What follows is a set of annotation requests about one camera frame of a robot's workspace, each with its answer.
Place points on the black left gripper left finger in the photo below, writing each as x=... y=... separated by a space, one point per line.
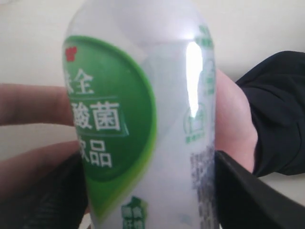
x=57 y=201

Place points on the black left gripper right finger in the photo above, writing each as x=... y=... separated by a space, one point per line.
x=245 y=202

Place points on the person's open bare hand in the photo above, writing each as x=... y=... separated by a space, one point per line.
x=35 y=151

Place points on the white green yogurt drink bottle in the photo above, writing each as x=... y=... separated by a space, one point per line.
x=140 y=76

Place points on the black sleeved forearm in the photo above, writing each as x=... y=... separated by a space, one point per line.
x=275 y=89

